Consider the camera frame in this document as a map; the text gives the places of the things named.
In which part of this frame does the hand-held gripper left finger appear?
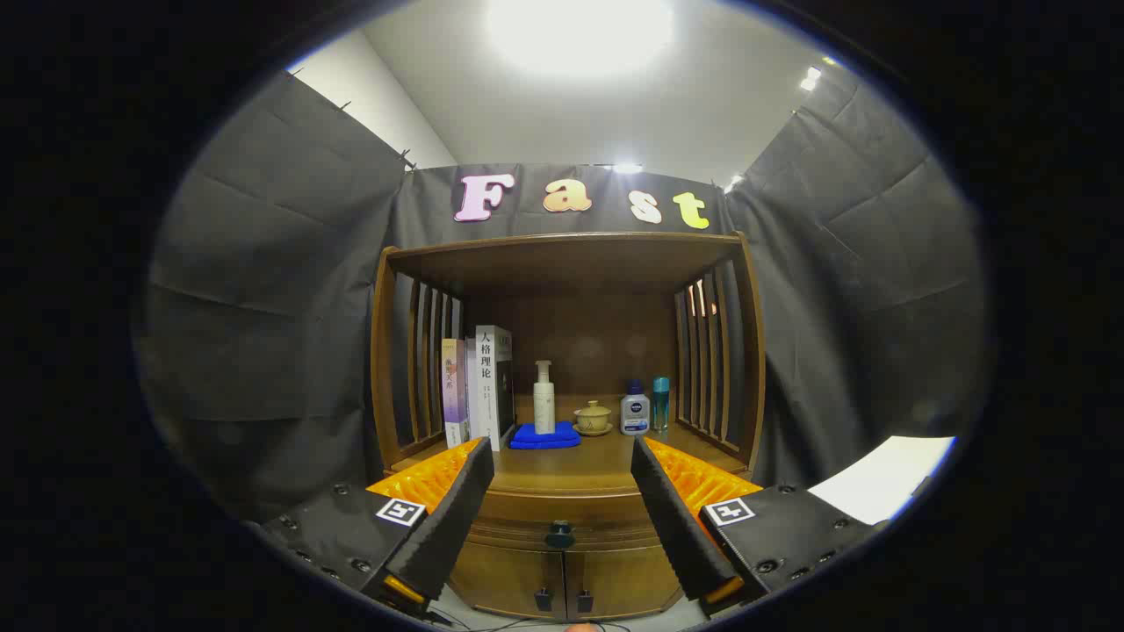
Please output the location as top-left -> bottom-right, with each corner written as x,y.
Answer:
259,436 -> 495,615

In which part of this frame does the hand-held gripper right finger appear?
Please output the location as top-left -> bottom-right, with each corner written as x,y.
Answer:
630,434 -> 888,620

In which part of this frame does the wooden drawer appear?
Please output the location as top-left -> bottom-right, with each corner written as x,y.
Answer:
465,489 -> 668,552

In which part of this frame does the wooden cabinet door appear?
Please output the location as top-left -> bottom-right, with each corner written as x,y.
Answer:
450,540 -> 567,621
565,544 -> 684,621

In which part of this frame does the wooden countertop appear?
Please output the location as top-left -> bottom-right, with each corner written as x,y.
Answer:
391,420 -> 747,497

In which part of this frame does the wooden cabinet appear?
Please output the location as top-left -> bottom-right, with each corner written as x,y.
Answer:
369,231 -> 767,621

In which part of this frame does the white bottle blue cap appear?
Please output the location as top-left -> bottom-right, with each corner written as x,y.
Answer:
620,379 -> 652,436

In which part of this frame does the blue folded cloth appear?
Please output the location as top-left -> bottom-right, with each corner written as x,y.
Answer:
509,421 -> 581,450

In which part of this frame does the purple book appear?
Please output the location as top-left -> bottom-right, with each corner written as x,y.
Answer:
441,338 -> 471,449

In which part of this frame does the yellow lidded teacup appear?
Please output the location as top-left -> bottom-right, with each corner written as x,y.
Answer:
573,400 -> 615,437

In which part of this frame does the white book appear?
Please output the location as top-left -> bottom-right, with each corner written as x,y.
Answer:
465,325 -> 515,452

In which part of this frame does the white pump bottle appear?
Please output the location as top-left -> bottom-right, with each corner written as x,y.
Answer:
533,359 -> 557,435

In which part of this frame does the white board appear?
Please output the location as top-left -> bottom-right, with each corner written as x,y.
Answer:
806,435 -> 956,526

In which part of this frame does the large ceiling light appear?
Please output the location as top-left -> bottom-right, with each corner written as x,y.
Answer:
483,0 -> 677,78

